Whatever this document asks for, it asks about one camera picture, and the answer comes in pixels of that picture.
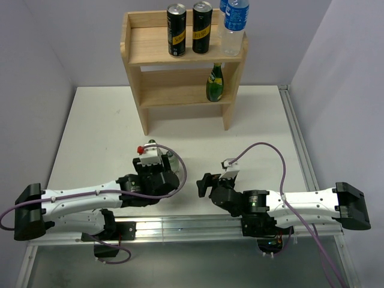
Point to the rear clear water bottle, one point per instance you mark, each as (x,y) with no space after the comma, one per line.
(221,18)

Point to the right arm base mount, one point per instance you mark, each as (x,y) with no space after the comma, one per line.
(269,236)

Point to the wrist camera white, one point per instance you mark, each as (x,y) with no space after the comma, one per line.
(149,155)
(230,170)

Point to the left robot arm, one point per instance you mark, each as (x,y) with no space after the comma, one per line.
(89,210)

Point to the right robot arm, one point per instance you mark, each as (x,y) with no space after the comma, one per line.
(268,213)

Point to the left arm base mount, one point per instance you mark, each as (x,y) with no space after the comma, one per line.
(108,245)

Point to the green bottle yellow label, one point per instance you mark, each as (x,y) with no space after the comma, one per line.
(215,84)

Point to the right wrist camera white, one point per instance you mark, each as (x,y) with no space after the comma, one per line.
(230,170)

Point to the black can yellow label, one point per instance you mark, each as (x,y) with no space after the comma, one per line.
(202,17)

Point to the wooden two-tier shelf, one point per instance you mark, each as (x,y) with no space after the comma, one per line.
(158,79)

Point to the front clear water bottle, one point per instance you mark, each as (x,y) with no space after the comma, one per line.
(234,26)

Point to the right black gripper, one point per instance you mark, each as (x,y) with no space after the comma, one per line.
(208,180)

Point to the aluminium frame rails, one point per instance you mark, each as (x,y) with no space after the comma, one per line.
(184,241)

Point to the clear soda bottle right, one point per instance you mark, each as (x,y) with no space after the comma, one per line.
(174,162)

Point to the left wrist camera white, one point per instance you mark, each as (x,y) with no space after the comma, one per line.
(149,155)

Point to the clear water bottle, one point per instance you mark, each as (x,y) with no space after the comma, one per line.
(234,26)
(221,18)

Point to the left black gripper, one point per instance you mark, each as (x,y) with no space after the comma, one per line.
(164,165)

